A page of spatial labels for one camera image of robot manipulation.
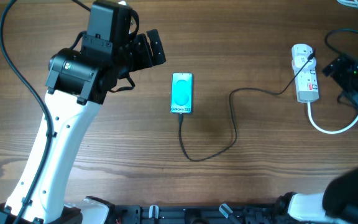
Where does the black USB charging cable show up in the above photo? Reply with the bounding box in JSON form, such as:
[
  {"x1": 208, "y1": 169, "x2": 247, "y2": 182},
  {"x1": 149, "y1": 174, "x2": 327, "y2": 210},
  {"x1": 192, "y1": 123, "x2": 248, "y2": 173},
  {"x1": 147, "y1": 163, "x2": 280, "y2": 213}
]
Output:
[{"x1": 178, "y1": 49, "x2": 316, "y2": 162}]

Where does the left black camera cable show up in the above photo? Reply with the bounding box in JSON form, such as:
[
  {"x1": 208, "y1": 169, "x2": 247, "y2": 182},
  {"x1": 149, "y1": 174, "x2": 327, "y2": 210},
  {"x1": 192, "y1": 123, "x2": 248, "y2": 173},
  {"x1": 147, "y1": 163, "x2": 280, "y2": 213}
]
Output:
[{"x1": 0, "y1": 0, "x2": 93, "y2": 224}]

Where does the white power strip cord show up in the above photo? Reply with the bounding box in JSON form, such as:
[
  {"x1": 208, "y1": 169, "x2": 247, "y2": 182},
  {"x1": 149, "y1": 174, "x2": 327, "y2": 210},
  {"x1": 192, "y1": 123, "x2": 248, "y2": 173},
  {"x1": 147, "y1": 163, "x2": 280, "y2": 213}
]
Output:
[{"x1": 306, "y1": 0, "x2": 358, "y2": 135}]

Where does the white USB charger plug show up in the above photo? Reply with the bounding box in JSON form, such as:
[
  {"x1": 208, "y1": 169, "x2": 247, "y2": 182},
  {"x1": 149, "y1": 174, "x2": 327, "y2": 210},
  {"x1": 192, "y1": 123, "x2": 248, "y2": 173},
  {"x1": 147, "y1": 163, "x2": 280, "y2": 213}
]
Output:
[{"x1": 291, "y1": 55, "x2": 316, "y2": 72}]

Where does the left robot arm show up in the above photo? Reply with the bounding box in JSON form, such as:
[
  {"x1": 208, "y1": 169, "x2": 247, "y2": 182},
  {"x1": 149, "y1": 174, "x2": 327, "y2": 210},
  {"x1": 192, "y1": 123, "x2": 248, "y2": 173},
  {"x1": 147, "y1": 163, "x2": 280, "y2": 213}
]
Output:
[{"x1": 0, "y1": 1, "x2": 166, "y2": 223}]

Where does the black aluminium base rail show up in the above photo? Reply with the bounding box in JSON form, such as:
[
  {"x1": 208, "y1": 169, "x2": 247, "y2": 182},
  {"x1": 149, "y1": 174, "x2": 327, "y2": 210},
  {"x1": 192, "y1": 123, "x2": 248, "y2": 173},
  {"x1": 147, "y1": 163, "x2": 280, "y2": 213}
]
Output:
[{"x1": 109, "y1": 203, "x2": 273, "y2": 224}]

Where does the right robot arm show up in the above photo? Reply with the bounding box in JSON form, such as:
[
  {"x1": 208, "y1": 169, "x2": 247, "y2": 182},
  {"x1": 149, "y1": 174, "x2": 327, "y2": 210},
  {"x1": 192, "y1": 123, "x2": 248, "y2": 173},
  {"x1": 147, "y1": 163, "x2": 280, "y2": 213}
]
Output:
[{"x1": 270, "y1": 54, "x2": 358, "y2": 223}]

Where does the Galaxy S25 smartphone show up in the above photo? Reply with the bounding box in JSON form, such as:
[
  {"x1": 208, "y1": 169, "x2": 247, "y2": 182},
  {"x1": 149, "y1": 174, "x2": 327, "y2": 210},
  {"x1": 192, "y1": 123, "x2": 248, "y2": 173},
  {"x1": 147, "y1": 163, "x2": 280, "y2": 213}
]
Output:
[{"x1": 170, "y1": 73, "x2": 193, "y2": 114}]

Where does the white power strip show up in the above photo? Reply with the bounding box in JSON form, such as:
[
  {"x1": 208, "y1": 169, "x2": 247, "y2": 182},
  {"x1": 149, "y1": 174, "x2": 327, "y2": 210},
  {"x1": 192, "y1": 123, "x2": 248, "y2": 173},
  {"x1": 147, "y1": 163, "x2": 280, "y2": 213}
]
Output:
[{"x1": 291, "y1": 44, "x2": 319, "y2": 103}]

